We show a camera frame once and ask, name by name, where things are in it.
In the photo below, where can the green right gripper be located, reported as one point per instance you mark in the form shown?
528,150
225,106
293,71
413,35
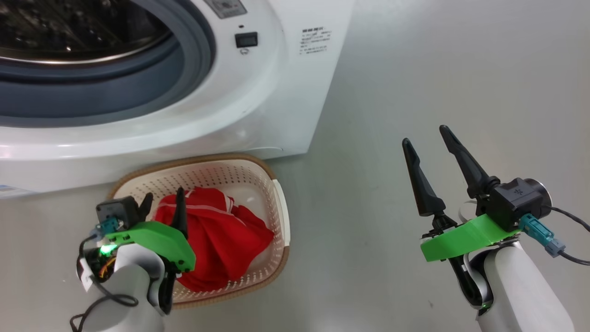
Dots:
465,237

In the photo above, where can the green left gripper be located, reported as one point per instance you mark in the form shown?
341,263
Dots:
161,237

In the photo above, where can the red garment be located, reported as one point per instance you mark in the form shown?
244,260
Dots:
221,240

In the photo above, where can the cream perforated laundry basket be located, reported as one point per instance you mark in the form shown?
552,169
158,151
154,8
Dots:
221,173

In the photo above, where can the white front-load washing machine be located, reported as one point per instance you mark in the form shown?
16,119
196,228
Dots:
276,92

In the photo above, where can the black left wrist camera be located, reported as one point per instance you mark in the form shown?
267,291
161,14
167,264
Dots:
117,210

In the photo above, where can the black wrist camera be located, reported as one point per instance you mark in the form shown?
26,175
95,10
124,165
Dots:
117,210
516,198

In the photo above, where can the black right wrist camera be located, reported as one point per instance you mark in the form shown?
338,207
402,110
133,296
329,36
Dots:
516,198

